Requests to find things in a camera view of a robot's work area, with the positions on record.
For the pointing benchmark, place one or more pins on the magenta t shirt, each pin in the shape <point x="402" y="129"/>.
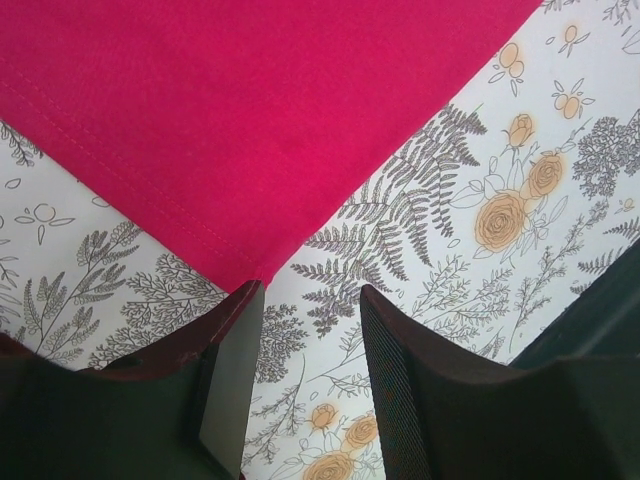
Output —
<point x="231" y="131"/>

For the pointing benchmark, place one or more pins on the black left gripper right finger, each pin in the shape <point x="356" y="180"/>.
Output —
<point x="444" y="412"/>

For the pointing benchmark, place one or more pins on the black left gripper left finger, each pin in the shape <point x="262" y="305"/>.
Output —
<point x="175" y="409"/>

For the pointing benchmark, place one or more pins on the floral patterned table mat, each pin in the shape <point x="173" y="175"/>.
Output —
<point x="483" y="226"/>

